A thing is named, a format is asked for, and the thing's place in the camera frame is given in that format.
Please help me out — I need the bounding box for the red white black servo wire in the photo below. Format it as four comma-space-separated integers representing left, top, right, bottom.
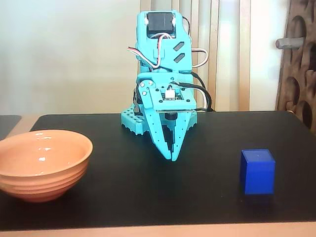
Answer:
127, 33, 209, 71

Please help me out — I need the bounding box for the black cable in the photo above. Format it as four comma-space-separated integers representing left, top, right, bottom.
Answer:
179, 72, 213, 112

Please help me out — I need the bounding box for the turquoise gripper body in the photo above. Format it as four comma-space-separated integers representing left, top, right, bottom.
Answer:
136, 71, 195, 90

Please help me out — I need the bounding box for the blue cube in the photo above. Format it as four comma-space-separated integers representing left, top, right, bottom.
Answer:
239, 148, 277, 197

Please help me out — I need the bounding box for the brown perforated panel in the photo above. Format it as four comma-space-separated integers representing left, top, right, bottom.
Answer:
275, 0, 316, 135

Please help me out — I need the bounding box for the black table clamp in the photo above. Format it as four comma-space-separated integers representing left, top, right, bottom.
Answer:
132, 88, 144, 116

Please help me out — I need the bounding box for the turquoise gripper finger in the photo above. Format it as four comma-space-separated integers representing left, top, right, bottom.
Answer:
137, 78, 172, 160
171, 110, 195, 161

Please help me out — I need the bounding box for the black mat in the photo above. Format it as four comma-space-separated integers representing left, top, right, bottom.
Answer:
0, 110, 316, 232

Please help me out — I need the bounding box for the pale wooden slatted panel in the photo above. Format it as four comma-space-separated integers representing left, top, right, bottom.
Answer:
139, 0, 251, 112

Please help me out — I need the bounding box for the orange bowl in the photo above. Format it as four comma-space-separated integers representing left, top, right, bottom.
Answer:
0, 130, 94, 203

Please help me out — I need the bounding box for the grey cylindrical handle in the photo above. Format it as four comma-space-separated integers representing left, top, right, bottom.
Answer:
276, 37, 305, 49

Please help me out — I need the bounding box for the turquoise robot base plate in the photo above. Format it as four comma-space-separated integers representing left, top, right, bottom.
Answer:
120, 103, 198, 135

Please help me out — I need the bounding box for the white cable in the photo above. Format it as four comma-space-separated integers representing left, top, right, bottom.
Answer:
196, 87, 210, 111

